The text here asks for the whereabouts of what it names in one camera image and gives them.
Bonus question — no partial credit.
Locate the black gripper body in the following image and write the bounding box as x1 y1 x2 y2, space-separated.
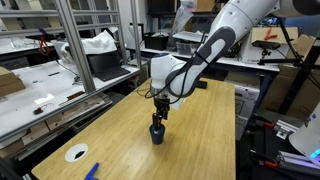
154 97 170 115

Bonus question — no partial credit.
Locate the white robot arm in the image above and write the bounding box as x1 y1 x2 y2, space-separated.
150 0 320 129

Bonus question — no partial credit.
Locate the white crumpled cloth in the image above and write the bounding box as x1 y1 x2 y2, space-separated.
82 30 117 55

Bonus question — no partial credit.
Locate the black laptop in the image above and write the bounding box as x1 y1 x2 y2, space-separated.
88 52 129 82

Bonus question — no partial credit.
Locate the aluminium frame shelf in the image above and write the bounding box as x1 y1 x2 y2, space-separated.
0 0 143 144

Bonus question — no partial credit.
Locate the black camera on stand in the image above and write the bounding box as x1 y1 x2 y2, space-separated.
252 40 281 59

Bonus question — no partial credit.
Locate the right aluminium extrusion bar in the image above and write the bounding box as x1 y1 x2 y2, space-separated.
277 151 320 177

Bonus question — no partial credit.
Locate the orange black clamp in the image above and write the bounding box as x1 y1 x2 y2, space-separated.
253 114 274 128
250 150 278 167

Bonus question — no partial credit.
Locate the brown cardboard box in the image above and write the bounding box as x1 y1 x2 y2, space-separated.
0 67 25 97

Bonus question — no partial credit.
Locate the dark blue cup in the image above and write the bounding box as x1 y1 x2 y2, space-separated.
149 124 165 145

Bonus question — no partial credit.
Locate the white round disc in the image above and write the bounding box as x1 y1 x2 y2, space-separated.
64 143 89 162

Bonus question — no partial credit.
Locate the right orange black clamp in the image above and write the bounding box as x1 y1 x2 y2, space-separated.
250 150 278 167

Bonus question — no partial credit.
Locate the left orange black clamp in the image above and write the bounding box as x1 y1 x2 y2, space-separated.
253 114 274 128

